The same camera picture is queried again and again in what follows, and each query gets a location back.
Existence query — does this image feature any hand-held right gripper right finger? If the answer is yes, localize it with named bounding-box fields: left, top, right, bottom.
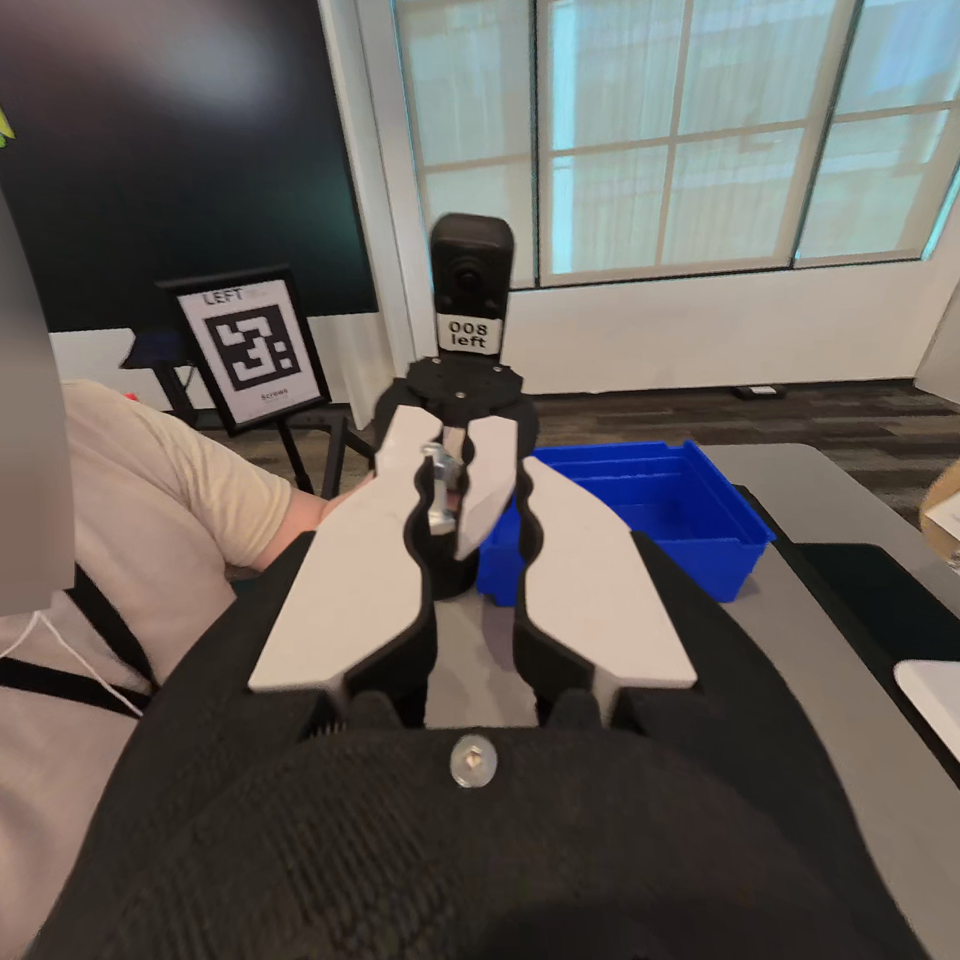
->
left=513, top=456, right=700, bottom=693

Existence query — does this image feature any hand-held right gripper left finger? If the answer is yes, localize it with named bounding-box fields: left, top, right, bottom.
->
left=247, top=468, right=438, bottom=697

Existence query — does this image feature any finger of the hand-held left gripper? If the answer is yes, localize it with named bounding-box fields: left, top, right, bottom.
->
left=372, top=403, right=445, bottom=485
left=453, top=416, right=520, bottom=562

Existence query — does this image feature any silver hex bolt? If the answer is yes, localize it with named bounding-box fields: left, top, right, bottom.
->
left=416, top=441, right=470, bottom=537

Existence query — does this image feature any person's left forearm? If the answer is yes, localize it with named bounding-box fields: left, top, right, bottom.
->
left=225, top=480, right=376, bottom=575

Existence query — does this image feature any black sign stand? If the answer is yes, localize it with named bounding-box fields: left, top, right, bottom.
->
left=120, top=328, right=376, bottom=500

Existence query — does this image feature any blue plastic bin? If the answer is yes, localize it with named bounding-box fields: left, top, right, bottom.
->
left=476, top=440, right=777, bottom=607

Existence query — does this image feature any framed marker sign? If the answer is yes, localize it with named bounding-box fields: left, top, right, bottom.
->
left=156, top=264, right=333, bottom=438

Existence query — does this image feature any large grid window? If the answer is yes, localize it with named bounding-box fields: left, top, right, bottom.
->
left=393, top=0, right=960, bottom=290

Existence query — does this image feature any black table mat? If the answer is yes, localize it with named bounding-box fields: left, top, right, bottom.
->
left=735, top=483, right=960, bottom=789

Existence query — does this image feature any white flat tray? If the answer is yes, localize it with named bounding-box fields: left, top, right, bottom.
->
left=894, top=660, right=960, bottom=766

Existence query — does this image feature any cardboard box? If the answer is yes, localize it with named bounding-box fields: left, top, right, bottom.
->
left=918, top=461, right=960, bottom=571

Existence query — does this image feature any black lanyard strap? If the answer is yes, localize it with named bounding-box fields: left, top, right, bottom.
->
left=0, top=566, right=162, bottom=721

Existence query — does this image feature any thin white cord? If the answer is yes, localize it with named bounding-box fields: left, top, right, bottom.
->
left=0, top=607, right=144, bottom=718

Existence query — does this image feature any large dark wall panel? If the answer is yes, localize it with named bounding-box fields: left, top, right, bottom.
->
left=0, top=0, right=380, bottom=335

